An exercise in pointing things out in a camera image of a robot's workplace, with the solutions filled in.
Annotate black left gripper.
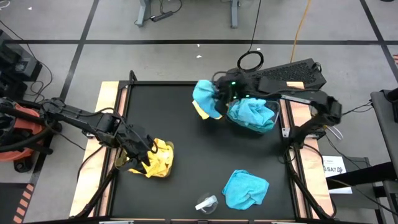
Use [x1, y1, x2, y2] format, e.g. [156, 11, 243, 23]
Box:
[114, 126, 156, 175]

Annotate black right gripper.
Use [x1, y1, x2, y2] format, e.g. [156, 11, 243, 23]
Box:
[214, 70, 262, 115]

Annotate clear plastic basket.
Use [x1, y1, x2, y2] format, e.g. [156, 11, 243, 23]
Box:
[226, 97, 281, 135]
[115, 138, 175, 179]

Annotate light blue microfiber towel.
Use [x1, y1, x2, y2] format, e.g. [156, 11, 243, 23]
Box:
[221, 169, 271, 211]
[230, 98, 276, 128]
[192, 79, 223, 120]

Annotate black table mat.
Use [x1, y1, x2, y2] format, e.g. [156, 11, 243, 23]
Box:
[110, 83, 296, 220]

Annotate black perforated computer case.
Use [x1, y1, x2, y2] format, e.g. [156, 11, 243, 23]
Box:
[248, 58, 328, 94]

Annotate grey desk leg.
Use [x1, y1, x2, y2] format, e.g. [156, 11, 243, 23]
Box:
[229, 0, 240, 30]
[134, 0, 150, 27]

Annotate black power strip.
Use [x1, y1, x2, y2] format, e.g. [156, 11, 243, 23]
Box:
[150, 11, 174, 23]

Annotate orange shop vacuum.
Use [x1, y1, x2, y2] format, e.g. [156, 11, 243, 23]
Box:
[0, 96, 58, 174]

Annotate white paper sign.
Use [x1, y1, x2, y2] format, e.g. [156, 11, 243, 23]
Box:
[322, 155, 354, 195]

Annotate black equipment stack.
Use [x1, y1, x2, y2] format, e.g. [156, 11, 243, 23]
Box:
[0, 29, 43, 101]

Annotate dark grey cart top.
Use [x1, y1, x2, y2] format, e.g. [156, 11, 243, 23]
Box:
[369, 88, 398, 187]

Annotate black coiled cable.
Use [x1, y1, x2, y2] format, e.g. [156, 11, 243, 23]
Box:
[236, 0, 265, 72]

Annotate black aluminium table frame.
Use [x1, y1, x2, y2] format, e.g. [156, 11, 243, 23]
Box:
[96, 80, 312, 224]

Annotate yellow extension cord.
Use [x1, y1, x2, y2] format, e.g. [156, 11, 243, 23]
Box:
[289, 0, 313, 63]

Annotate black metal cart frame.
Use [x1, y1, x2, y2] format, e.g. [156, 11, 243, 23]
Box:
[326, 161, 398, 224]

